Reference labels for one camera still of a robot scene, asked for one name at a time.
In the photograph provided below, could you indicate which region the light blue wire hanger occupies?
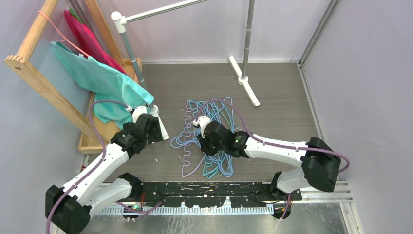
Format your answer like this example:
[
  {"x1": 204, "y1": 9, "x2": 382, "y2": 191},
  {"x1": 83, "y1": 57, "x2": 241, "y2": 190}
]
[
  {"x1": 193, "y1": 97, "x2": 235, "y2": 179},
  {"x1": 170, "y1": 103, "x2": 207, "y2": 150},
  {"x1": 202, "y1": 102, "x2": 235, "y2": 179}
]

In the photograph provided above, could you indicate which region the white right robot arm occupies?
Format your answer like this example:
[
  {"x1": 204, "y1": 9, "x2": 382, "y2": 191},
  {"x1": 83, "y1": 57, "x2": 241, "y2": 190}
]
[{"x1": 193, "y1": 117, "x2": 341, "y2": 200}]

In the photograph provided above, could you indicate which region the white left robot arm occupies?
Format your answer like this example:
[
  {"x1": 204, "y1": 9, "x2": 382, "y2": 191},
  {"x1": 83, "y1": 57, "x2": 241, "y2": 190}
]
[{"x1": 45, "y1": 113, "x2": 163, "y2": 234}]

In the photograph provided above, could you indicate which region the teal wavy plastic hanger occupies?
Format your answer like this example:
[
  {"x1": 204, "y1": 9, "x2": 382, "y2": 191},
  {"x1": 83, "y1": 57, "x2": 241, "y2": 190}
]
[{"x1": 176, "y1": 99, "x2": 234, "y2": 179}]

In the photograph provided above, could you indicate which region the purple wavy plastic hanger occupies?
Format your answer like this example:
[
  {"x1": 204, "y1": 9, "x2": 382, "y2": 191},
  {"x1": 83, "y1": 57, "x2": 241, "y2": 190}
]
[{"x1": 182, "y1": 99, "x2": 204, "y2": 178}]

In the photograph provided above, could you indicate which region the teal cloth garment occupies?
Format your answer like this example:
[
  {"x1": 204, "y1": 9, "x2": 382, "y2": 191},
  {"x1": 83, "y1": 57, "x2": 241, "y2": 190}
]
[{"x1": 50, "y1": 40, "x2": 155, "y2": 130}]

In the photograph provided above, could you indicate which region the magenta cloth garment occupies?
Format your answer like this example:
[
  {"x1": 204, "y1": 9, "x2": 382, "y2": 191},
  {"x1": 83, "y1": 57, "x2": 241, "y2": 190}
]
[{"x1": 64, "y1": 10, "x2": 127, "y2": 75}]

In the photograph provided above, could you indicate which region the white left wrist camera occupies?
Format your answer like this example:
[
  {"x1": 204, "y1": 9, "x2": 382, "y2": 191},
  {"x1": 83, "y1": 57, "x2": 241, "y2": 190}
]
[{"x1": 125, "y1": 106, "x2": 148, "y2": 123}]

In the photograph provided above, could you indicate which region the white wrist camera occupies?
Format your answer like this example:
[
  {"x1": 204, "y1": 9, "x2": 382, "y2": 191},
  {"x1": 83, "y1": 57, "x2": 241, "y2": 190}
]
[
  {"x1": 125, "y1": 106, "x2": 148, "y2": 123},
  {"x1": 192, "y1": 116, "x2": 211, "y2": 128}
]

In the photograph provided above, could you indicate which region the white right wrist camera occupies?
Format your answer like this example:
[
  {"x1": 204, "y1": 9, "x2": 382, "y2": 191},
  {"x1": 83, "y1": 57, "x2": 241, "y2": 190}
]
[{"x1": 192, "y1": 116, "x2": 211, "y2": 128}]

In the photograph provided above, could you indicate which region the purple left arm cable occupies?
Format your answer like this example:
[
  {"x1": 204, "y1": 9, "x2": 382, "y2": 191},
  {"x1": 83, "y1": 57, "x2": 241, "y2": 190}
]
[{"x1": 45, "y1": 100, "x2": 133, "y2": 234}]

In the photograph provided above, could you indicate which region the wooden clothes rack frame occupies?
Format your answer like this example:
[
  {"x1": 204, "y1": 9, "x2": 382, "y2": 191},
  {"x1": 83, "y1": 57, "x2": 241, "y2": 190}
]
[{"x1": 4, "y1": 0, "x2": 137, "y2": 154}]

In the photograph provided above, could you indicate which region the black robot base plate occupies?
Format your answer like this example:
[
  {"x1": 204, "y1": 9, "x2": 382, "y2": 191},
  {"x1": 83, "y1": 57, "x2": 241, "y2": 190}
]
[{"x1": 122, "y1": 182, "x2": 302, "y2": 218}]

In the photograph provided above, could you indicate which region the metal hanger rail stand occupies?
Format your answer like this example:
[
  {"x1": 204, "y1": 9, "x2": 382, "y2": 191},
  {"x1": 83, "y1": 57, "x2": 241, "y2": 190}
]
[{"x1": 111, "y1": 0, "x2": 261, "y2": 141}]

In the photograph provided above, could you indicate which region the pink elastic cord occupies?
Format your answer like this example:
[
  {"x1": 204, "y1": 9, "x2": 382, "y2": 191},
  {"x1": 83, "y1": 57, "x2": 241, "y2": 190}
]
[{"x1": 37, "y1": 10, "x2": 90, "y2": 58}]

